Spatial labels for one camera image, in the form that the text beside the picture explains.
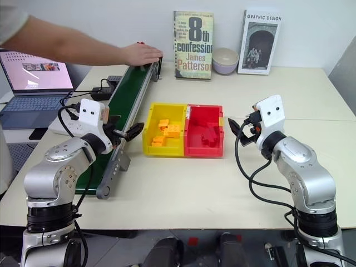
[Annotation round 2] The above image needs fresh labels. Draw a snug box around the yellow plastic bin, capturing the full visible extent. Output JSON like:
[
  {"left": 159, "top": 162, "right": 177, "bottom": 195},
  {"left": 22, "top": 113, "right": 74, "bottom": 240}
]
[{"left": 142, "top": 102, "right": 188, "bottom": 157}]

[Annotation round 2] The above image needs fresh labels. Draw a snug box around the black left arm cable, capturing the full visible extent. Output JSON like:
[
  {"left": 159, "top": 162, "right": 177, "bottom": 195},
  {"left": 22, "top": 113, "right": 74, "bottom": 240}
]
[{"left": 57, "top": 102, "right": 97, "bottom": 267}]

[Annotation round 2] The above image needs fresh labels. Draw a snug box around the red toy block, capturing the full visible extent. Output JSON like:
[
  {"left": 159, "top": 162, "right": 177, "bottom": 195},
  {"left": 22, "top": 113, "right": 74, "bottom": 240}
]
[{"left": 200, "top": 124, "right": 221, "bottom": 147}]

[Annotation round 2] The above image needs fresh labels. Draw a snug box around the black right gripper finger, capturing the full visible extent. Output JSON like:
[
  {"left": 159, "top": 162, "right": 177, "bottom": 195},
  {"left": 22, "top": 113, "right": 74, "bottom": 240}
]
[
  {"left": 238, "top": 132, "right": 255, "bottom": 147},
  {"left": 228, "top": 117, "right": 242, "bottom": 137}
]

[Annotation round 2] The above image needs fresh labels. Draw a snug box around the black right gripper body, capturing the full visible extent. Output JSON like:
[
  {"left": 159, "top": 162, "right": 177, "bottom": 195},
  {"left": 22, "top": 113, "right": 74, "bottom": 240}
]
[{"left": 244, "top": 107, "right": 264, "bottom": 140}]

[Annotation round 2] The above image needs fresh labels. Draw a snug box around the graphic design white book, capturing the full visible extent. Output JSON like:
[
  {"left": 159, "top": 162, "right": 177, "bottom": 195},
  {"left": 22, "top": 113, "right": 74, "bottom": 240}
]
[{"left": 237, "top": 9, "right": 283, "bottom": 76}]

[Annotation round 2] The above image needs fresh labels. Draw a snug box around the pale lilac bowl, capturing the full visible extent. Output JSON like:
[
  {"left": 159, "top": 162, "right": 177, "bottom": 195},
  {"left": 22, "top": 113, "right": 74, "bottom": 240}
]
[{"left": 211, "top": 47, "right": 240, "bottom": 76}]

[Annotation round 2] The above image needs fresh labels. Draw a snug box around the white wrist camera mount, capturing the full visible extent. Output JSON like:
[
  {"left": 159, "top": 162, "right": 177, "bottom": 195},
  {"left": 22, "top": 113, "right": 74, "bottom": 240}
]
[
  {"left": 255, "top": 95, "right": 287, "bottom": 137},
  {"left": 78, "top": 98, "right": 113, "bottom": 149}
]

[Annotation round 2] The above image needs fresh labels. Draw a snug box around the dark rounded shape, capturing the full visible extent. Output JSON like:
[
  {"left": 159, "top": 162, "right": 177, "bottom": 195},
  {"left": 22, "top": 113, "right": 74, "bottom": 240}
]
[
  {"left": 216, "top": 232, "right": 249, "bottom": 267},
  {"left": 143, "top": 237, "right": 185, "bottom": 267}
]

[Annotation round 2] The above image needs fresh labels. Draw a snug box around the open blue-grey laptop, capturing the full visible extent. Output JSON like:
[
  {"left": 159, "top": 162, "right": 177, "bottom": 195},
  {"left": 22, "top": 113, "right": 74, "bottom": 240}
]
[{"left": 0, "top": 49, "right": 76, "bottom": 131}]

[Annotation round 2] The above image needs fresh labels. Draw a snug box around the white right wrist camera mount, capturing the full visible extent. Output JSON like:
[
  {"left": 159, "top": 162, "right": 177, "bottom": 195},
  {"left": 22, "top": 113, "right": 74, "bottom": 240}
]
[{"left": 255, "top": 95, "right": 287, "bottom": 137}]

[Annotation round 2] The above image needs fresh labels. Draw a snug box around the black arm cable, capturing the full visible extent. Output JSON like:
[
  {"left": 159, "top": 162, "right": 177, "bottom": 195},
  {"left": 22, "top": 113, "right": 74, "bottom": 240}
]
[
  {"left": 234, "top": 118, "right": 356, "bottom": 267},
  {"left": 57, "top": 102, "right": 97, "bottom": 267}
]

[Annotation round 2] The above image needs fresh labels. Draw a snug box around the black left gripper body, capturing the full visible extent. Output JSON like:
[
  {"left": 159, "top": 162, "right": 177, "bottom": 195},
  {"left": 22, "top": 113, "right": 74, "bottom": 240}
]
[{"left": 103, "top": 122, "right": 128, "bottom": 147}]

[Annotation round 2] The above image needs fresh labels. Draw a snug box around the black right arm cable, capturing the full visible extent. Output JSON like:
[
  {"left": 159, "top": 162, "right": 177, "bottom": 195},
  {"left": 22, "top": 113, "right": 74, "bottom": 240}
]
[{"left": 234, "top": 118, "right": 356, "bottom": 267}]

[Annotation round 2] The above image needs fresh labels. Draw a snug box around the grey panel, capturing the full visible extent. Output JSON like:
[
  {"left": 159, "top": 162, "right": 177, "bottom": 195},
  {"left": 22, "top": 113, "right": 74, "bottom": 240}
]
[{"left": 327, "top": 41, "right": 356, "bottom": 119}]

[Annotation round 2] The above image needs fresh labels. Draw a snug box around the person's bare hand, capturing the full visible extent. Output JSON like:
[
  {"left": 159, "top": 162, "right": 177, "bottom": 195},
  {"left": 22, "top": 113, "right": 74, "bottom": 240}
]
[{"left": 121, "top": 43, "right": 165, "bottom": 67}]

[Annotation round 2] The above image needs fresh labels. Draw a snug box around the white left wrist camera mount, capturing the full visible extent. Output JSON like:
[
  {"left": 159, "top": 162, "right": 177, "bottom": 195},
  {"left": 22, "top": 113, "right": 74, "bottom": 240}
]
[{"left": 78, "top": 98, "right": 113, "bottom": 149}]

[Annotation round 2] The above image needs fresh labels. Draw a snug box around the red plastic bin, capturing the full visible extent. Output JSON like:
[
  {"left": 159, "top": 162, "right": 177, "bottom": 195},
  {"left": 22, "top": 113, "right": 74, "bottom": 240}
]
[{"left": 183, "top": 103, "right": 225, "bottom": 159}]

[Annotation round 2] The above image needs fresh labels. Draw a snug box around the white power strip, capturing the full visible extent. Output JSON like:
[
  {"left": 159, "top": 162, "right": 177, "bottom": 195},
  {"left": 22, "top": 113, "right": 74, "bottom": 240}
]
[{"left": 48, "top": 108, "right": 82, "bottom": 136}]

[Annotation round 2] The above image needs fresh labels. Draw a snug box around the black adapter cable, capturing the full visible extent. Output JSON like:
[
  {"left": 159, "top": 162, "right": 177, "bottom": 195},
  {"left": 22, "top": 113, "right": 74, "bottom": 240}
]
[{"left": 59, "top": 78, "right": 112, "bottom": 107}]

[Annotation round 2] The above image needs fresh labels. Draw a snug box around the green conveyor belt grey frame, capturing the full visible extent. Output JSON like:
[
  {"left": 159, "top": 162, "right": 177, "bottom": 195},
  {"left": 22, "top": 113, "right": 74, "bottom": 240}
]
[{"left": 74, "top": 55, "right": 165, "bottom": 200}]

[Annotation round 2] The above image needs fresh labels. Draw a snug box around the black power adapter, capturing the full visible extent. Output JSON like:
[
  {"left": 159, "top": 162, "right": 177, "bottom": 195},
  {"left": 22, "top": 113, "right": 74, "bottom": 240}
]
[{"left": 91, "top": 85, "right": 115, "bottom": 101}]

